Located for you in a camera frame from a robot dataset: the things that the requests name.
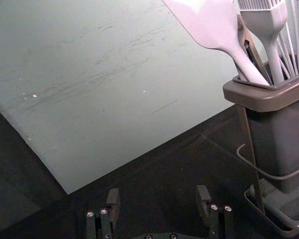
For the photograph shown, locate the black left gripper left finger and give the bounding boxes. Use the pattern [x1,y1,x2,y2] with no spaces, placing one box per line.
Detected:
[86,188,121,239]

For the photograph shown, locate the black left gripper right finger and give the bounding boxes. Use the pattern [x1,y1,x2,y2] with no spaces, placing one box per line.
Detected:
[195,184,235,239]

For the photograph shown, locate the black table cloth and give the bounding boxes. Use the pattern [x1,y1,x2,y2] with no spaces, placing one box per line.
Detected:
[0,99,299,239]

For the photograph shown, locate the black rack with steel bars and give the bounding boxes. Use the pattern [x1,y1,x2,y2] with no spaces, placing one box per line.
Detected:
[236,44,299,215]

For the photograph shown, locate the dark grey drip tray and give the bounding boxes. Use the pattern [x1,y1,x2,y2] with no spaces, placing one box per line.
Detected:
[243,177,299,239]

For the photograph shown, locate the dark grey utensil holder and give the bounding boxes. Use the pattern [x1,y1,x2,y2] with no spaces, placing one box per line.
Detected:
[222,71,299,195]

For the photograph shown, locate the steel kitchen tongs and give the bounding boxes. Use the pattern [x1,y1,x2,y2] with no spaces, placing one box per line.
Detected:
[236,14,273,84]

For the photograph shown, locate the pale grey silicone spatula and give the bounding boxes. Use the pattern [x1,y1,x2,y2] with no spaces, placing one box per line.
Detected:
[161,0,274,86]

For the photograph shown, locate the pale grey silicone brush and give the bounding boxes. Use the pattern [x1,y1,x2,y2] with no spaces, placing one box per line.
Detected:
[237,0,288,86]

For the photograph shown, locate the plain pale wall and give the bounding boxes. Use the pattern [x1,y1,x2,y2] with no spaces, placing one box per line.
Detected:
[0,0,299,195]

